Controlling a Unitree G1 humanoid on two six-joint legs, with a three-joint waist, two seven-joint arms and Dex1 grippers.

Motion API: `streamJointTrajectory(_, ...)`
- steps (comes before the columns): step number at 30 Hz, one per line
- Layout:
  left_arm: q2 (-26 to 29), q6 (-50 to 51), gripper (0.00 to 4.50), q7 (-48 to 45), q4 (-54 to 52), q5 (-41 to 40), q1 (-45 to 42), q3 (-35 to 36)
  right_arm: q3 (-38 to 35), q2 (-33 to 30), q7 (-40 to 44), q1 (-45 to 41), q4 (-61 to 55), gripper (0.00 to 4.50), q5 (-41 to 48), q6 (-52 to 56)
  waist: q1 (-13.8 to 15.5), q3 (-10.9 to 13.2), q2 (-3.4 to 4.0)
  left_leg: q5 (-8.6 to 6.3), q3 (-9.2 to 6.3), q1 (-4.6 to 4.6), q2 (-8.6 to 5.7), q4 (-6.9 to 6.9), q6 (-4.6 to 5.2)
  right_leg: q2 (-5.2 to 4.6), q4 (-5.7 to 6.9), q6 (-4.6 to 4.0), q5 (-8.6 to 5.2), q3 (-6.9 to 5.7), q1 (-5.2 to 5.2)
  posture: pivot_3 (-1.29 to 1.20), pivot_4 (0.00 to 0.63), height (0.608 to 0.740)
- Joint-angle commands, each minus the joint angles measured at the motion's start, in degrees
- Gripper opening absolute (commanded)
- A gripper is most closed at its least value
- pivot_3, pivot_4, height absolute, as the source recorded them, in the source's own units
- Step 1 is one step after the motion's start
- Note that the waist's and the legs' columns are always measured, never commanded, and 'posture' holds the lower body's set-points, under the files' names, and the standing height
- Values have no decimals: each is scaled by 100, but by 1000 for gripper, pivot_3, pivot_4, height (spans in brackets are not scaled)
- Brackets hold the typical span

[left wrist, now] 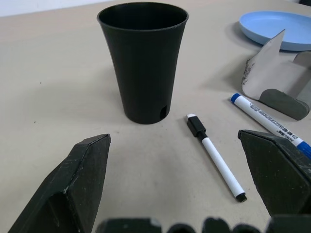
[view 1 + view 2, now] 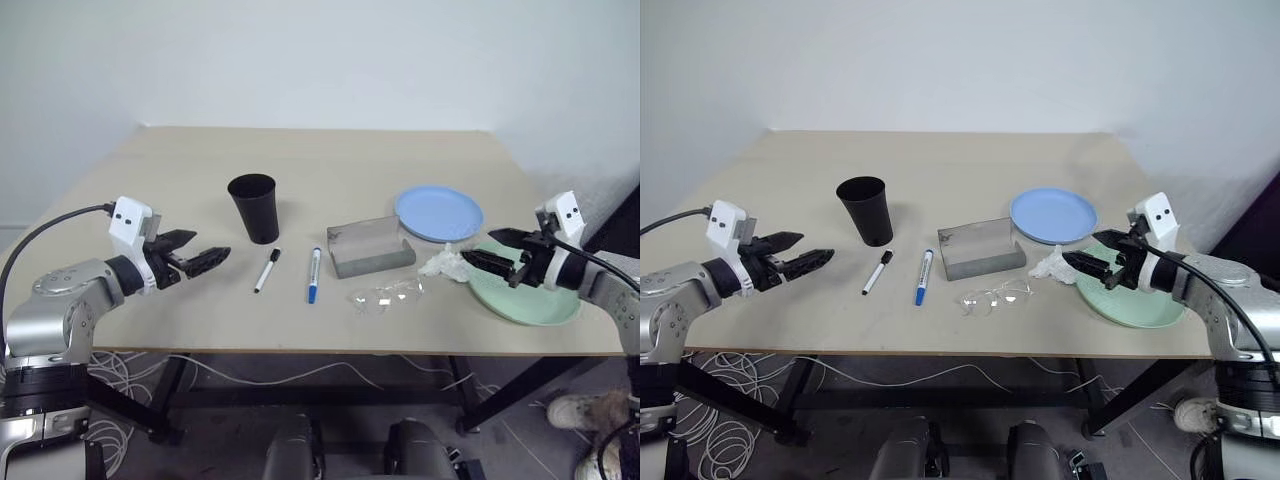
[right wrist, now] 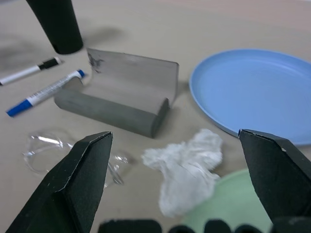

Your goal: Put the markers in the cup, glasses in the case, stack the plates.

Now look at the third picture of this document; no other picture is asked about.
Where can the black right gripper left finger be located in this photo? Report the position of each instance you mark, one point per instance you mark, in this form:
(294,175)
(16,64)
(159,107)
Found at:
(73,184)

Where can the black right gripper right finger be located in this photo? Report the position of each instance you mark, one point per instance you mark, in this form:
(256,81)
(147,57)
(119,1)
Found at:
(274,174)

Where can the green plastic plate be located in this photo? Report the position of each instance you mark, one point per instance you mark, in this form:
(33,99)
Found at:
(230,206)

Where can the blue plastic plate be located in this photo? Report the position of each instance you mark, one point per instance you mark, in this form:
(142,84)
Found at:
(250,92)

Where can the crumpled white tissue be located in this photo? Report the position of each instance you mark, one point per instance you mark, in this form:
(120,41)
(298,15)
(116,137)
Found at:
(187,170)

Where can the blue whiteboard marker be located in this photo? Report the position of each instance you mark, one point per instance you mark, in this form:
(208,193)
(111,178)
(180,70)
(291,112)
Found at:
(46,92)

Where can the grey L-shaped foam block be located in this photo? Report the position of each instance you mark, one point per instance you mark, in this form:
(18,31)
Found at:
(126,97)

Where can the black whiteboard marker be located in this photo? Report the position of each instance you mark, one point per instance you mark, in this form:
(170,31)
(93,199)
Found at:
(29,70)

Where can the black pen holder cup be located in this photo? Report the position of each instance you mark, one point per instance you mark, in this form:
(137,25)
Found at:
(58,24)

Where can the clear frame glasses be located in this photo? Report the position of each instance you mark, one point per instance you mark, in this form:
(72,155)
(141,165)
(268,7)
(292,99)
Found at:
(48,155)

